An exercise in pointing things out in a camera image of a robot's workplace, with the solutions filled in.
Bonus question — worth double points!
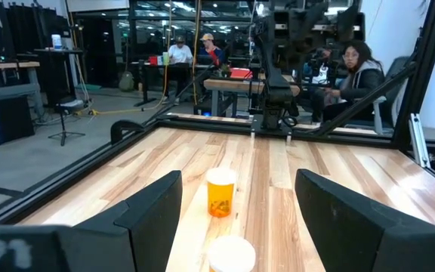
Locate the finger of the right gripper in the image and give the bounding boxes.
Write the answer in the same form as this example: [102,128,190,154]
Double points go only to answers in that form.
[307,2,330,39]
[337,0,363,42]

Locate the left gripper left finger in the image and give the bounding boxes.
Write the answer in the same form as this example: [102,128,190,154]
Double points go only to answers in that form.
[57,169,184,272]

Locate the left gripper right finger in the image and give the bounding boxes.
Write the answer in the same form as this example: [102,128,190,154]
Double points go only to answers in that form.
[295,168,435,272]

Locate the amber pill bottle white cap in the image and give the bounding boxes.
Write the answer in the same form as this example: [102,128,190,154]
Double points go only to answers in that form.
[207,234,258,272]
[205,167,238,219]

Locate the dark office chair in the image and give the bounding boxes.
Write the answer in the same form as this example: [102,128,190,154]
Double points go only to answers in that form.
[368,55,411,135]

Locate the red box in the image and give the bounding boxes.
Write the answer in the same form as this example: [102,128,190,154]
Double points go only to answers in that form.
[229,66,254,81]

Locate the wooden top workbench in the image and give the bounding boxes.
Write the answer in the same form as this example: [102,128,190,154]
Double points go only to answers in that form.
[203,76,301,118]

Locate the black tripod stand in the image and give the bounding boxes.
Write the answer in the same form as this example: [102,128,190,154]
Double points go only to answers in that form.
[47,98,87,147]

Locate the green bag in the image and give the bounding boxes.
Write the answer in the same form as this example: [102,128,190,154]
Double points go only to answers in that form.
[118,70,135,93]

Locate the black computer tower blue lights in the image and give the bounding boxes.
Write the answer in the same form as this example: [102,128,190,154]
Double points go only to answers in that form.
[0,94,36,147]

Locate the black standing table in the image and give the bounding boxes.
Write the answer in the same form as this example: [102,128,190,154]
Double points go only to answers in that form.
[34,48,85,109]

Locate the black arched frame handle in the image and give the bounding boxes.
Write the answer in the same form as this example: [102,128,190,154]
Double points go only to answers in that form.
[110,119,146,145]

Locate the silver metal bracket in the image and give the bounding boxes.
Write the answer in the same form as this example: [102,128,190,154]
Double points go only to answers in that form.
[409,112,431,169]

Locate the black aluminium table frame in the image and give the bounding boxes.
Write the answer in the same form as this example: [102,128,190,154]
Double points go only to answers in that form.
[0,0,435,227]

